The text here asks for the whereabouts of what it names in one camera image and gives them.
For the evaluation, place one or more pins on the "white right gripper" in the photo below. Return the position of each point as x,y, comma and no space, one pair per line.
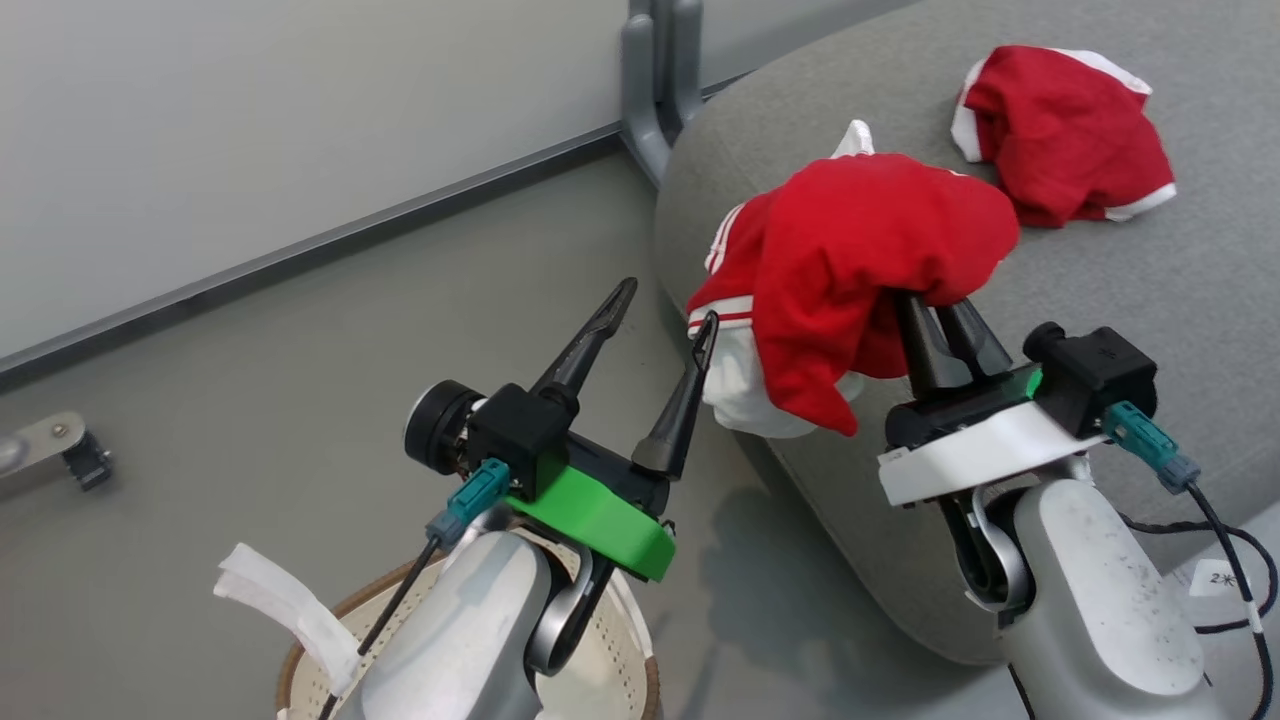
985,445

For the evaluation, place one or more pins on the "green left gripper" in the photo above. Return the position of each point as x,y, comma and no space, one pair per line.
600,515

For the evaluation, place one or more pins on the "red jersey white stripes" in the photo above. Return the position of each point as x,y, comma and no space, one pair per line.
850,260

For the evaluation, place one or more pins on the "red shorts white trim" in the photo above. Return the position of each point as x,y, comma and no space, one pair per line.
1065,135

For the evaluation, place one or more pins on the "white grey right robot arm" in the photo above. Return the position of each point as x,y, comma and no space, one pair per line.
1090,590

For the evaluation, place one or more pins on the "grey fabric sofa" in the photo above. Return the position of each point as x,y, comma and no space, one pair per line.
1150,300

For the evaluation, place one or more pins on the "white laundry basket brown rim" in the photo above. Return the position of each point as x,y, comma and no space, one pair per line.
610,670

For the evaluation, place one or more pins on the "white tape strip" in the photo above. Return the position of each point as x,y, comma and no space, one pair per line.
290,605

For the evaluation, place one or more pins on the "black caster wheel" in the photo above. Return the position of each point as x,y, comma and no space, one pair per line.
88,462

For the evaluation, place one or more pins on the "grey metal partition foot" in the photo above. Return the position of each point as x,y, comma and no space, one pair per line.
35,445

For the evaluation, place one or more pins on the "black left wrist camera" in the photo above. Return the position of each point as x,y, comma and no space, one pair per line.
505,430

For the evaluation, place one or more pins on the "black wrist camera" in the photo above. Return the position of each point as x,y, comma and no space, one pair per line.
505,430
1095,375

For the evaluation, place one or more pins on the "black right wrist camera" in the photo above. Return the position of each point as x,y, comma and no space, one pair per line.
1095,375

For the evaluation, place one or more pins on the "teal left camera connector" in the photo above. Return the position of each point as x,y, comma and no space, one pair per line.
470,500

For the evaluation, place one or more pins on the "teal camera connector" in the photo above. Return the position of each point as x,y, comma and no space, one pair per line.
1145,445
470,500

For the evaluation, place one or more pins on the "teal right camera connector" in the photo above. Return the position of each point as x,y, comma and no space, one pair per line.
1145,445

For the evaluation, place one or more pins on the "grey partition bottom rail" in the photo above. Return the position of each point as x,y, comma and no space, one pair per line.
300,245

